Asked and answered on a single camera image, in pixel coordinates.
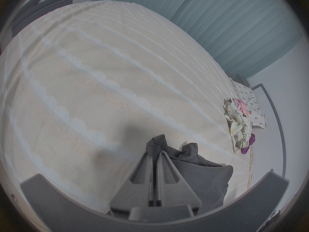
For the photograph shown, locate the bed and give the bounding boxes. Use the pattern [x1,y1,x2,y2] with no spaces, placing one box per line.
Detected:
[0,0,286,214]

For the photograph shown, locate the pink garment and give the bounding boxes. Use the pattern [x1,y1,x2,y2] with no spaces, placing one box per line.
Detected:
[233,98,249,116]

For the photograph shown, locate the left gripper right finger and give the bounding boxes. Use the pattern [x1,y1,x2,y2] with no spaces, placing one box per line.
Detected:
[156,151,203,213]

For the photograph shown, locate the white printed pillow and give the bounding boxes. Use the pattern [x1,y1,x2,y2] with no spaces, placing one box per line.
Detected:
[233,81,266,129]

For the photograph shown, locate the black T-shirt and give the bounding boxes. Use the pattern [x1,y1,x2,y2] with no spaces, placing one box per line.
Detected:
[145,134,234,207]

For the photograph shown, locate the grey bedside table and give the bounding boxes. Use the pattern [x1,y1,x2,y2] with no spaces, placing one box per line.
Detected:
[227,73,251,87]

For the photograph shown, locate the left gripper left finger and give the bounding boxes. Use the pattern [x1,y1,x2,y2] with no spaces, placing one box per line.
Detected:
[110,151,155,217]

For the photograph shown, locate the purple garment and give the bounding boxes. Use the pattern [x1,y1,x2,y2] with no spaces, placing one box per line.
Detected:
[240,134,256,154]

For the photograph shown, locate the white printed garment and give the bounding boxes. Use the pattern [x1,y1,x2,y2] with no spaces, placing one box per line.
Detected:
[223,98,254,152]

